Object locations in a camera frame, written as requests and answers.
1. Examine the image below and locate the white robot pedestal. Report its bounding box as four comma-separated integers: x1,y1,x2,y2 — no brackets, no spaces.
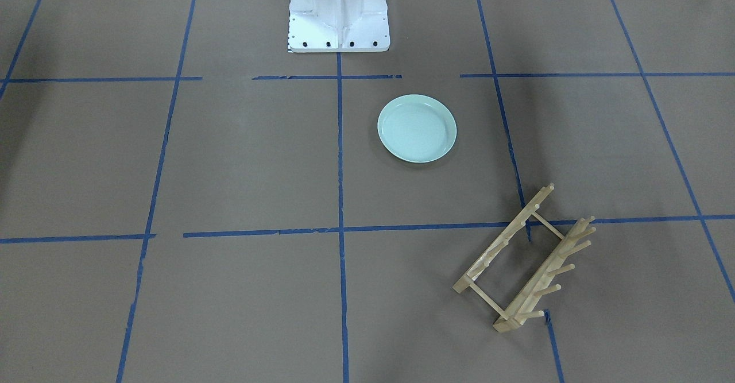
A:
287,0,391,53

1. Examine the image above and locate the light green plate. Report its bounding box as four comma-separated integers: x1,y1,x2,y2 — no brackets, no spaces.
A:
376,94,458,164

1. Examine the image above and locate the wooden dish rack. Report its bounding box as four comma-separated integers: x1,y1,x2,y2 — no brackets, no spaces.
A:
452,183,596,333

